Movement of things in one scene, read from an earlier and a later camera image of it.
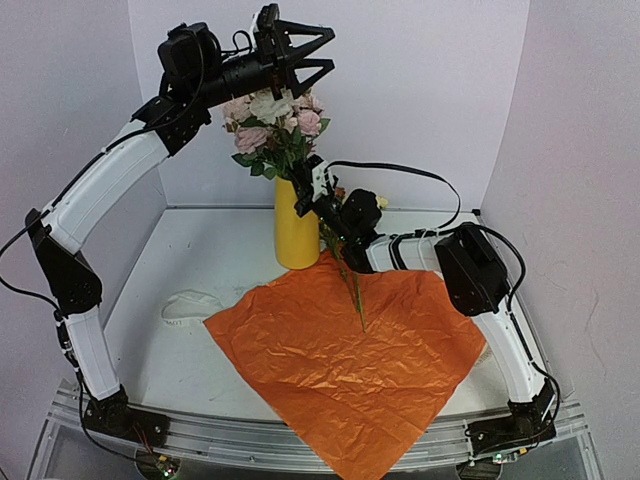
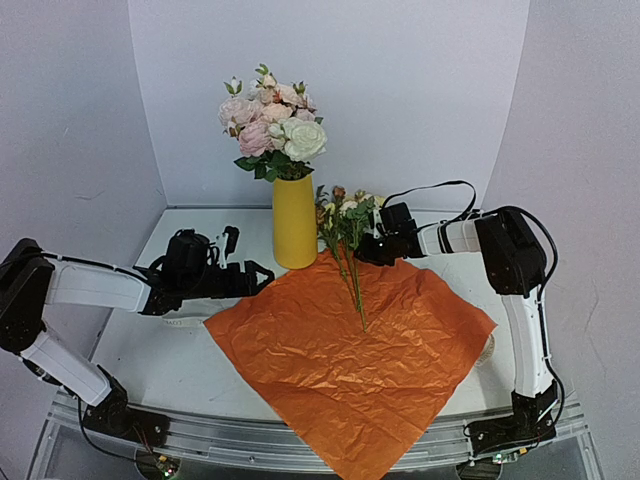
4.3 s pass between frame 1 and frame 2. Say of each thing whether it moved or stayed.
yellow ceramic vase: stayed
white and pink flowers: stayed
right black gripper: moved
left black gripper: moved
